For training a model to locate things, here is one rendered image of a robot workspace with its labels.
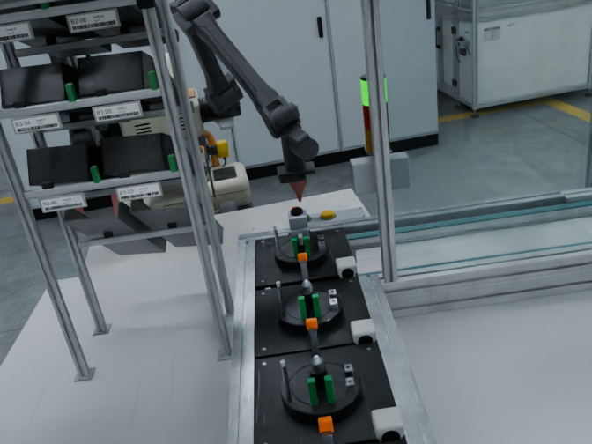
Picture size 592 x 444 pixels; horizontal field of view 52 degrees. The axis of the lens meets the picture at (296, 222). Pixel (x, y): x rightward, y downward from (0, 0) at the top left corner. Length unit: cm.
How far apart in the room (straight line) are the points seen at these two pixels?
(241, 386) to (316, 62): 355
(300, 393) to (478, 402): 35
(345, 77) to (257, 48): 68
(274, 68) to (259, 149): 61
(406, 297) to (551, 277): 33
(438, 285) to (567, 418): 40
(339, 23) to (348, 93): 51
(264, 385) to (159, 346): 43
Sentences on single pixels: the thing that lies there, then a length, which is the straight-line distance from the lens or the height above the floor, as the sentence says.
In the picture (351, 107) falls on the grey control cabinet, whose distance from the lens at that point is 463.
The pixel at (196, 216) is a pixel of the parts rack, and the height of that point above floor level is 121.
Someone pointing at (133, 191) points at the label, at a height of 128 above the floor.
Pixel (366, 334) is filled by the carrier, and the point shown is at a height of 99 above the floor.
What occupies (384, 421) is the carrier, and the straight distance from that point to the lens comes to 100.
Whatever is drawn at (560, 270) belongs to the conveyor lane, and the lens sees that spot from 149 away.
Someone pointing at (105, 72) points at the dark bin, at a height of 150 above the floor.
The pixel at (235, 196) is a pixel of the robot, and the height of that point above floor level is 75.
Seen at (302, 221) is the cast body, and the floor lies 107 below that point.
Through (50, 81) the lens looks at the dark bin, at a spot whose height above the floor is 150.
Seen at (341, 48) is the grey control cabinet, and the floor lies 88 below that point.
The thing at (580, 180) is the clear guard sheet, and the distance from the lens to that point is 142.
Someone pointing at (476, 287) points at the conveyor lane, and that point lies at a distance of 144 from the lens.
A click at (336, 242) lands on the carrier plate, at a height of 97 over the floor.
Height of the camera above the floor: 170
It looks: 26 degrees down
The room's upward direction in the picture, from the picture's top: 8 degrees counter-clockwise
